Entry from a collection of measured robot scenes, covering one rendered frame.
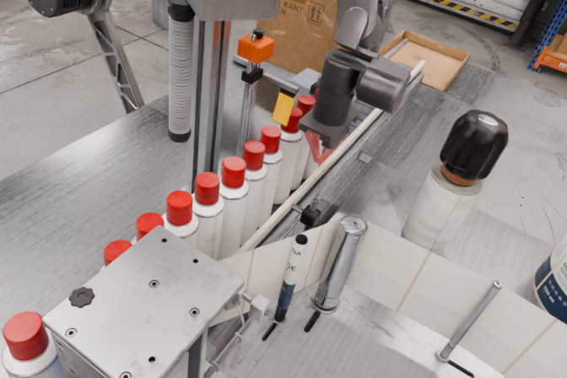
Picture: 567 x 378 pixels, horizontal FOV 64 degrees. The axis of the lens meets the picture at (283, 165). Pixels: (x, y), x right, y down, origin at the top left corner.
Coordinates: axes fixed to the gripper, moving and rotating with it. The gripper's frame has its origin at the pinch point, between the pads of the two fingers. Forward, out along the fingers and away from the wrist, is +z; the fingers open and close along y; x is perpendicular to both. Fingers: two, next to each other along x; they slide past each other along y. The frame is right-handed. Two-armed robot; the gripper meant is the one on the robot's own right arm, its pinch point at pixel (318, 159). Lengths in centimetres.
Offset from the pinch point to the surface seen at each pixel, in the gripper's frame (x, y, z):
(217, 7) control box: 9.5, -19.3, -29.2
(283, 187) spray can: 4.8, -2.0, 8.5
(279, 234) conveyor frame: 1.0, -8.0, 13.6
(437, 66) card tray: -1, 100, 19
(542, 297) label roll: -43.9, 7.8, 12.4
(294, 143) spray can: 4.5, -1.7, -1.9
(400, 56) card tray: 12, 96, 19
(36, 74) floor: 208, 79, 101
